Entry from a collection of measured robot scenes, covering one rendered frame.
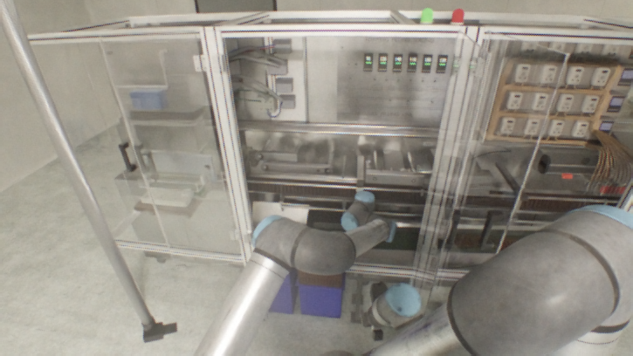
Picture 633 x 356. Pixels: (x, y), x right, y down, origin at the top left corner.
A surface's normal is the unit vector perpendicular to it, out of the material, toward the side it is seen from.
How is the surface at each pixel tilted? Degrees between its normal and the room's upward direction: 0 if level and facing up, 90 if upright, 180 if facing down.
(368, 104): 90
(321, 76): 90
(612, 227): 5
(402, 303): 19
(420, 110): 90
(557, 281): 37
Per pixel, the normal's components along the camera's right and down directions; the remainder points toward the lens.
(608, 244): 0.09, -0.73
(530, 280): -0.58, -0.54
